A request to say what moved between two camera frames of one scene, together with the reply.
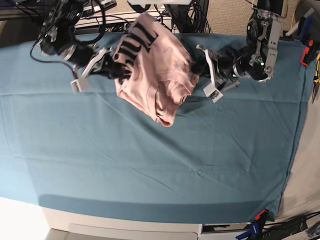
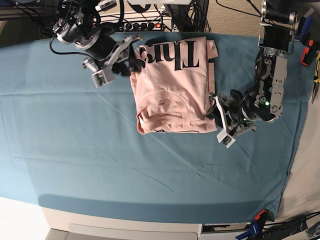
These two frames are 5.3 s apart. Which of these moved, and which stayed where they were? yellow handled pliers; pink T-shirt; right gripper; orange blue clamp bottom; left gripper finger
Moved: right gripper; pink T-shirt; left gripper finger
Stayed: yellow handled pliers; orange blue clamp bottom
